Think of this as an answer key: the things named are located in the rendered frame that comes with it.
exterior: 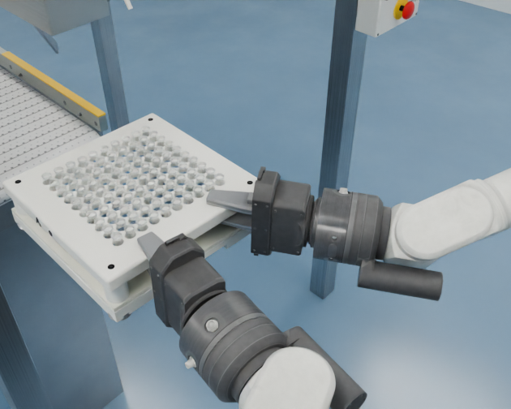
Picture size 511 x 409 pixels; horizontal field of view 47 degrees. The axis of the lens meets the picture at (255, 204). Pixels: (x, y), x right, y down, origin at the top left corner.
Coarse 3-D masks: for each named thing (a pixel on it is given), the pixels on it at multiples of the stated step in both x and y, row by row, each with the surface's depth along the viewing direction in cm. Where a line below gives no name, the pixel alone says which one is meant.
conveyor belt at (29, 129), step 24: (0, 72) 123; (0, 96) 116; (24, 96) 116; (0, 120) 109; (24, 120) 109; (48, 120) 109; (72, 120) 109; (0, 144) 104; (24, 144) 104; (48, 144) 104; (72, 144) 104; (0, 168) 98; (24, 168) 99; (0, 192) 96
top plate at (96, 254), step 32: (128, 128) 87; (160, 128) 87; (64, 160) 81; (224, 160) 81; (32, 192) 75; (192, 192) 75; (64, 224) 71; (128, 224) 71; (160, 224) 71; (192, 224) 71; (96, 256) 67; (128, 256) 67
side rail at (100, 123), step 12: (0, 48) 124; (0, 60) 123; (12, 72) 122; (24, 72) 117; (36, 84) 116; (48, 96) 115; (60, 96) 111; (72, 108) 109; (84, 120) 108; (96, 120) 105
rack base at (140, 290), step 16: (32, 224) 78; (48, 240) 75; (208, 240) 75; (224, 240) 76; (64, 256) 73; (80, 272) 71; (144, 272) 71; (96, 288) 69; (144, 288) 69; (112, 304) 67; (128, 304) 68
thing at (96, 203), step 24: (144, 144) 83; (96, 168) 78; (144, 168) 78; (168, 168) 78; (192, 168) 78; (96, 192) 74; (120, 192) 74; (144, 192) 74; (168, 192) 74; (144, 216) 72
